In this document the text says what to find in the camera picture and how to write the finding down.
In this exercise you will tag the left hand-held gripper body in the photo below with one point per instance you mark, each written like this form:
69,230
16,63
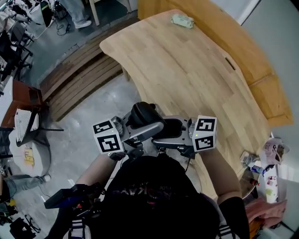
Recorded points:
108,142

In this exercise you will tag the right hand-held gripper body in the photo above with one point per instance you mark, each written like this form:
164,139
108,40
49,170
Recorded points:
205,134

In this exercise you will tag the person's right forearm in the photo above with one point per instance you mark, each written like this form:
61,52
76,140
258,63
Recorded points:
219,172

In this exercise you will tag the person's left forearm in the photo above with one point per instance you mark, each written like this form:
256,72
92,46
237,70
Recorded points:
95,170

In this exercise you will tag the round metal bin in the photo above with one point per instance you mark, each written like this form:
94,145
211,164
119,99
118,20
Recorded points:
248,184

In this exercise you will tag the person's black clothing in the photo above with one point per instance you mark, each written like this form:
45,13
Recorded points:
149,198

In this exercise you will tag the white round pouf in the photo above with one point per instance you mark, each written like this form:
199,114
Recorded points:
39,161

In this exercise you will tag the brown slatted wooden pallet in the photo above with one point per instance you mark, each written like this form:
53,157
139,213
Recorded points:
79,77

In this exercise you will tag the white paper bag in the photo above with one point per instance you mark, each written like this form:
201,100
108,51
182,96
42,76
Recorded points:
275,149

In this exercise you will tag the black chair with white panel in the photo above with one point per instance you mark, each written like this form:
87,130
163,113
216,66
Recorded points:
32,126

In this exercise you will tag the yellow paper note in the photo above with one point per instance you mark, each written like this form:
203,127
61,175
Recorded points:
28,156

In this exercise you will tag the brown wooden box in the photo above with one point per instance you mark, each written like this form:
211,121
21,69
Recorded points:
23,95

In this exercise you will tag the orange wooden cabinet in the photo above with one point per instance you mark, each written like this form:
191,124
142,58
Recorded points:
233,39

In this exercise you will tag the pale green wet wipes pack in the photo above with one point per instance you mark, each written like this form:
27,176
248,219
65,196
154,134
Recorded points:
182,21

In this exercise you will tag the white chair leg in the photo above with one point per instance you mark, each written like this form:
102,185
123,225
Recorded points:
94,11

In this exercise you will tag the black office chair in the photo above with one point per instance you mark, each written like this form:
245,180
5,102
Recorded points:
11,49

